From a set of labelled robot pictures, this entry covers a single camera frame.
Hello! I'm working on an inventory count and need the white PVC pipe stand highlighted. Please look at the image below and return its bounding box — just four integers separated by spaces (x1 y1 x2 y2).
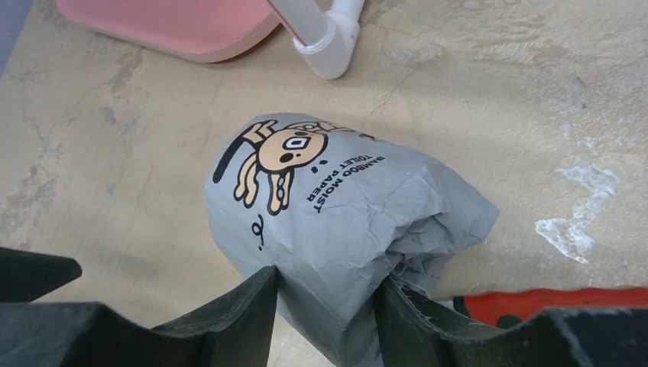
267 0 365 80

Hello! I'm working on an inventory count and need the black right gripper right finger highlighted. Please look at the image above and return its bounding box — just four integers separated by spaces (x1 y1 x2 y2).
373 277 647 366

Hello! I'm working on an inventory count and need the pink three-tier shelf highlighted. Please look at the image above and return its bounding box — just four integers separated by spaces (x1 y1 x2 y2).
56 0 280 63

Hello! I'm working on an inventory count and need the grey toilet paper roll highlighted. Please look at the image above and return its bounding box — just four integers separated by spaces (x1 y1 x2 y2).
204 112 499 366

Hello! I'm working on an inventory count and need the red handled adjustable wrench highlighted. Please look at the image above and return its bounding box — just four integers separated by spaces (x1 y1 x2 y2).
442 287 647 330

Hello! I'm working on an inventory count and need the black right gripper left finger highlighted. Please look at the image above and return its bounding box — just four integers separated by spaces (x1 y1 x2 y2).
1 248 278 366

